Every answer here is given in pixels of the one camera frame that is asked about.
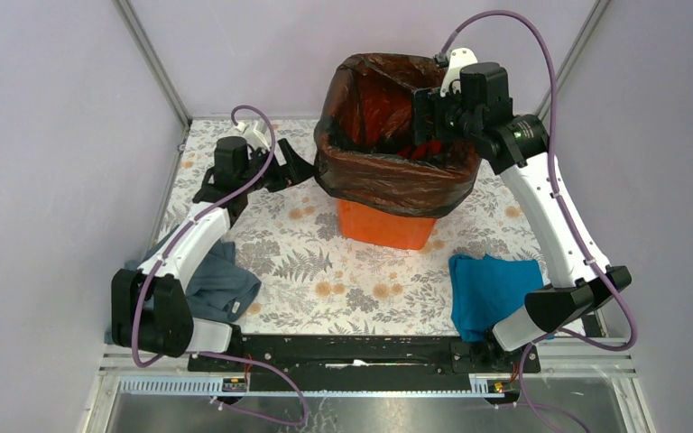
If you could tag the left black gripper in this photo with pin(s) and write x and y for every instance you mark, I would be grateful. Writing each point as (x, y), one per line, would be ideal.
(300, 169)

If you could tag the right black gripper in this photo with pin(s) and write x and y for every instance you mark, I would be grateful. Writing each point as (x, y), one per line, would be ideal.
(429, 103)

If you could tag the black trash bag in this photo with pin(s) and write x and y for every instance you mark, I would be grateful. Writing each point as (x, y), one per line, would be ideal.
(365, 149)

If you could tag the orange plastic trash bin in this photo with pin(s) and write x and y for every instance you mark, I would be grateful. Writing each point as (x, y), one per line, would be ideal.
(371, 226)

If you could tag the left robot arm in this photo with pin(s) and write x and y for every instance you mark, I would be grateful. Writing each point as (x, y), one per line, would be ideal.
(148, 308)

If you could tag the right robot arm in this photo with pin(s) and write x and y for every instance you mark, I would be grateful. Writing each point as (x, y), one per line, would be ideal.
(473, 104)

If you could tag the floral patterned mat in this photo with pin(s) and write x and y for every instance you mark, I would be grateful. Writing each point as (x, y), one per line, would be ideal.
(316, 281)

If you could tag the grey-blue cloth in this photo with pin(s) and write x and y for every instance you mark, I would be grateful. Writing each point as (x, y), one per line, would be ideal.
(219, 290)

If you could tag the bright blue cloth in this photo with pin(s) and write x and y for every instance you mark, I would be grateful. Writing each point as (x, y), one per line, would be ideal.
(487, 290)

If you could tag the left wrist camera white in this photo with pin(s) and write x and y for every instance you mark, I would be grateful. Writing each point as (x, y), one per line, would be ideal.
(254, 133)

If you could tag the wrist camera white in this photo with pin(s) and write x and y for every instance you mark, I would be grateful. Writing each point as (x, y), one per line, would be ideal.
(254, 133)
(453, 62)

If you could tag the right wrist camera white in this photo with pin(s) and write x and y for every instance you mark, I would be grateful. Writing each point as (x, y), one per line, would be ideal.
(453, 62)

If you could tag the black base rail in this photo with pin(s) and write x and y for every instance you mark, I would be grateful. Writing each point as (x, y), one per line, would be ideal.
(366, 358)

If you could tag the slotted metal cable duct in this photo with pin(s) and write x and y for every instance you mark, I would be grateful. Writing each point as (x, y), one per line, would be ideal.
(265, 385)

